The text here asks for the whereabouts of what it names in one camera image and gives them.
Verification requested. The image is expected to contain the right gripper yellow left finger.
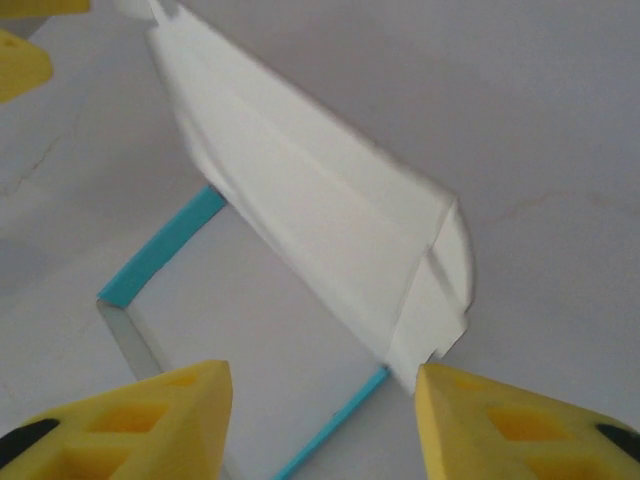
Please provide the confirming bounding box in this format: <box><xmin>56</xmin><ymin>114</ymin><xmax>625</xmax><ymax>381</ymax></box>
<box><xmin>0</xmin><ymin>359</ymin><xmax>234</xmax><ymax>480</ymax></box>

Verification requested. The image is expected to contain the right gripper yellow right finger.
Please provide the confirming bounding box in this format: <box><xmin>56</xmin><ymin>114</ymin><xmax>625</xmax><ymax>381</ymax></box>
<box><xmin>413</xmin><ymin>363</ymin><xmax>640</xmax><ymax>480</ymax></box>

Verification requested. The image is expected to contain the white and blue paper box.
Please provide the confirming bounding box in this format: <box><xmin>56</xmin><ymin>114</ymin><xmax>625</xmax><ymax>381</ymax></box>
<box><xmin>94</xmin><ymin>0</ymin><xmax>474</xmax><ymax>480</ymax></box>

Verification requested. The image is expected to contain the white table mat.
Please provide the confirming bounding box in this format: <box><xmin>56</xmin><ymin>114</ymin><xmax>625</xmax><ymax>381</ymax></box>
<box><xmin>0</xmin><ymin>0</ymin><xmax>640</xmax><ymax>480</ymax></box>

